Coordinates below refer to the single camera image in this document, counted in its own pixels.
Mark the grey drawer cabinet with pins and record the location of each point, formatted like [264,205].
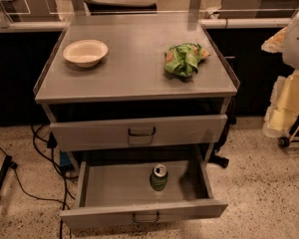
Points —
[130,81]

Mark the grey open lower drawer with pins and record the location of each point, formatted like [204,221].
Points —
[114,189]

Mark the white paper bowl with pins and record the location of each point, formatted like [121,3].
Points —
[85,53]

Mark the grey upper drawer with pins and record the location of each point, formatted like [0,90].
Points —
[126,133]

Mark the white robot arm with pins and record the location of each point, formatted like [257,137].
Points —
[286,42]

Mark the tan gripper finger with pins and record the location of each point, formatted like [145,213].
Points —
[275,44]

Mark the wheeled cart base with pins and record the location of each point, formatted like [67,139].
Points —
[293,136]

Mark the clear acrylic barrier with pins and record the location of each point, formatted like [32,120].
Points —
[44,14]

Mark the green soda can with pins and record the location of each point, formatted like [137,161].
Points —
[158,177]

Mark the green chip bag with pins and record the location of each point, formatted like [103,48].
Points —
[182,60]

